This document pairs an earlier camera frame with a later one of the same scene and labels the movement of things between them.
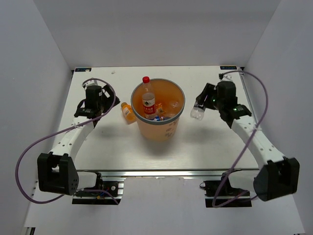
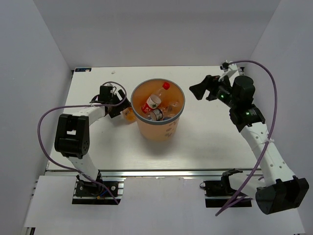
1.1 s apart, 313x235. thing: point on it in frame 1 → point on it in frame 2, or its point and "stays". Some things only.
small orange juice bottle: (128, 114) stays
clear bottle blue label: (173, 106) stays
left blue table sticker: (82, 69) stays
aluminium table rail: (170, 173) stays
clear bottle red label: (148, 100) → (154, 101)
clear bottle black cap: (197, 112) → (156, 114)
